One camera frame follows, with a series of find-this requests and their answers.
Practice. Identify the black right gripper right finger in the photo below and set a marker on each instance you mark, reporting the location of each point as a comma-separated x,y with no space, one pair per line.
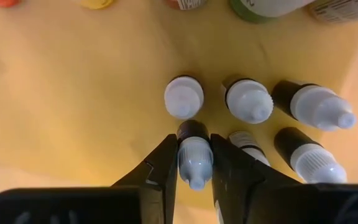
291,205

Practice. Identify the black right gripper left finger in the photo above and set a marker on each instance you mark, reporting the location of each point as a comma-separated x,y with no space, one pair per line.
89,205

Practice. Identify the small green dropper bottle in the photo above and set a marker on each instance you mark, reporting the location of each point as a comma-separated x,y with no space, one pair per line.
315,163

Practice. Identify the small dark dropper bottle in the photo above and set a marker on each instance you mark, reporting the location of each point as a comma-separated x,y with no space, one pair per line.
249,101
319,107
183,98
244,140
195,161

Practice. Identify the large green bottle green cap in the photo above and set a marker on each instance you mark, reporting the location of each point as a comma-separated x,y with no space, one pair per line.
259,9

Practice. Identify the slim orange bottle yellow cap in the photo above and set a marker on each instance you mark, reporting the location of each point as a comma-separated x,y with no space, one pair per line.
343,11

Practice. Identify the large orange bottle yellow cap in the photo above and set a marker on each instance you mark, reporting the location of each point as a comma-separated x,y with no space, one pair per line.
96,3

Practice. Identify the large dark-red bottle red cap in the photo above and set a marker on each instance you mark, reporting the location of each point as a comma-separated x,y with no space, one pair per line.
186,3

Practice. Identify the yellow translucent plastic bin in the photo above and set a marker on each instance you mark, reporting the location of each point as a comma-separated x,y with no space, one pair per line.
73,93

